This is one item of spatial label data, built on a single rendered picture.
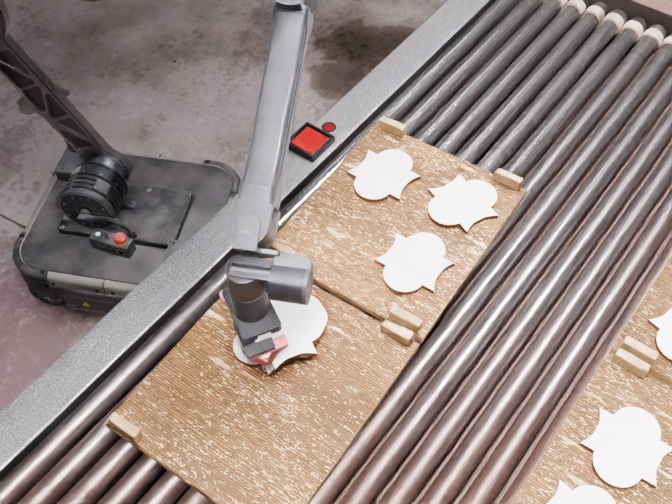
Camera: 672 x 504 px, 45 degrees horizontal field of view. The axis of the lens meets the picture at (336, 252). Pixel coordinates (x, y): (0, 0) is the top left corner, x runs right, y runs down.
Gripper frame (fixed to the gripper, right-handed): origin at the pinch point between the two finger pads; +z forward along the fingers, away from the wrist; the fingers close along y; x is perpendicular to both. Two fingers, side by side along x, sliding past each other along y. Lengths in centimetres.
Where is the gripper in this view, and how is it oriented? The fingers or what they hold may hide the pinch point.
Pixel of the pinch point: (256, 338)
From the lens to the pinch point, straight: 134.6
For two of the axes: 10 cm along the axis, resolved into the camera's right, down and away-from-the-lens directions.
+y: -4.1, -7.1, 5.7
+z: 0.2, 6.2, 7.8
